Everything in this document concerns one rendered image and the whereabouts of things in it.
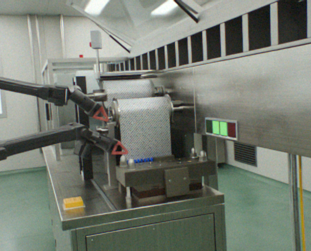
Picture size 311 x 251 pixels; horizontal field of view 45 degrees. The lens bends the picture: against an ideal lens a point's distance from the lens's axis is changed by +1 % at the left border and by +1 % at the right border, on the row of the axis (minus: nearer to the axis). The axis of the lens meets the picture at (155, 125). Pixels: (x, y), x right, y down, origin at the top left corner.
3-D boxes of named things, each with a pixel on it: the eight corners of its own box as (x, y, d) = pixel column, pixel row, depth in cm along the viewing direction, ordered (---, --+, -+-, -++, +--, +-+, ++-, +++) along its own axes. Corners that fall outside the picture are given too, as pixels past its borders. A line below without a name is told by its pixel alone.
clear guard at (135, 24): (70, 3, 244) (70, 2, 244) (134, 45, 260) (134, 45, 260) (98, -62, 145) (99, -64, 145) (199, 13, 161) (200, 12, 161)
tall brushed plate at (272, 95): (99, 113, 388) (97, 84, 385) (124, 111, 397) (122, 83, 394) (312, 161, 95) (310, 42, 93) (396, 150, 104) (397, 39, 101)
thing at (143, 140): (122, 165, 167) (120, 124, 165) (171, 159, 174) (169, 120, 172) (122, 165, 166) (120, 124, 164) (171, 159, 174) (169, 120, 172)
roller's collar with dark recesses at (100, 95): (92, 102, 194) (92, 89, 194) (104, 101, 196) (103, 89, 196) (95, 102, 188) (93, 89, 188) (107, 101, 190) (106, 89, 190)
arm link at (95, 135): (88, 127, 158) (86, 127, 163) (81, 142, 157) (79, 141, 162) (102, 134, 160) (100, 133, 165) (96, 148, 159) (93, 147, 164)
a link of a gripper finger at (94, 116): (104, 127, 167) (88, 114, 163) (101, 125, 173) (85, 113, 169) (114, 115, 167) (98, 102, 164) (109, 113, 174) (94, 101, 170)
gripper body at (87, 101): (92, 116, 162) (78, 106, 159) (87, 114, 171) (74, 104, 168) (101, 105, 162) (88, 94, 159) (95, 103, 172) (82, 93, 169)
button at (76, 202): (63, 204, 153) (63, 198, 153) (81, 202, 155) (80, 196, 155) (65, 209, 146) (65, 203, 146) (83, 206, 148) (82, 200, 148)
